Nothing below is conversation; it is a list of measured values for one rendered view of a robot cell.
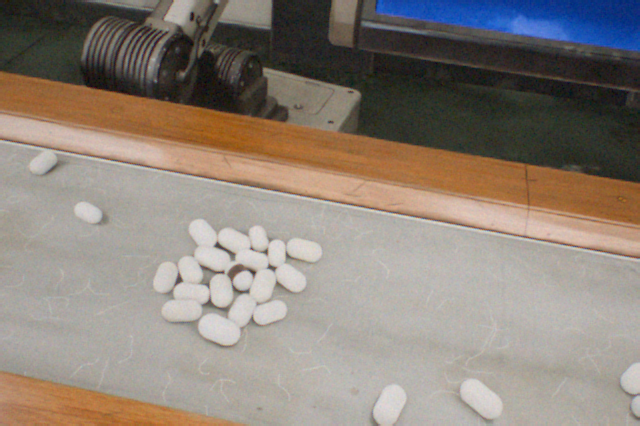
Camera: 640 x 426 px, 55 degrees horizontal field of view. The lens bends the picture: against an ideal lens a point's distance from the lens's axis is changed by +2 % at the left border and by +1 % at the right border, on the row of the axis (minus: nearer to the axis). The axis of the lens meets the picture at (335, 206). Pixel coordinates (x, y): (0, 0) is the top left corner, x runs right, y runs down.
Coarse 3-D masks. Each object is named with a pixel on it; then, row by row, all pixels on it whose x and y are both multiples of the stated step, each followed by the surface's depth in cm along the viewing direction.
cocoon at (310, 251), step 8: (296, 240) 61; (304, 240) 61; (288, 248) 61; (296, 248) 60; (304, 248) 60; (312, 248) 60; (320, 248) 61; (296, 256) 61; (304, 256) 60; (312, 256) 60; (320, 256) 61
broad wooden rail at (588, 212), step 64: (0, 128) 74; (64, 128) 73; (128, 128) 73; (192, 128) 74; (256, 128) 76; (320, 192) 70; (384, 192) 69; (448, 192) 69; (512, 192) 69; (576, 192) 70
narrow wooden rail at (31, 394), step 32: (0, 384) 45; (32, 384) 46; (64, 384) 46; (0, 416) 44; (32, 416) 44; (64, 416) 44; (96, 416) 44; (128, 416) 44; (160, 416) 44; (192, 416) 45
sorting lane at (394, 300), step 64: (0, 192) 66; (64, 192) 67; (128, 192) 68; (192, 192) 69; (256, 192) 70; (0, 256) 59; (64, 256) 59; (128, 256) 60; (192, 256) 61; (384, 256) 63; (448, 256) 64; (512, 256) 65; (576, 256) 66; (0, 320) 53; (64, 320) 53; (128, 320) 54; (320, 320) 56; (384, 320) 56; (448, 320) 57; (512, 320) 58; (576, 320) 58; (128, 384) 49; (192, 384) 50; (256, 384) 50; (320, 384) 50; (384, 384) 51; (448, 384) 51; (512, 384) 52; (576, 384) 53
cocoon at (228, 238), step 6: (228, 228) 61; (222, 234) 61; (228, 234) 61; (234, 234) 61; (240, 234) 61; (222, 240) 61; (228, 240) 61; (234, 240) 60; (240, 240) 60; (246, 240) 61; (222, 246) 61; (228, 246) 61; (234, 246) 60; (240, 246) 60; (246, 246) 60; (234, 252) 61
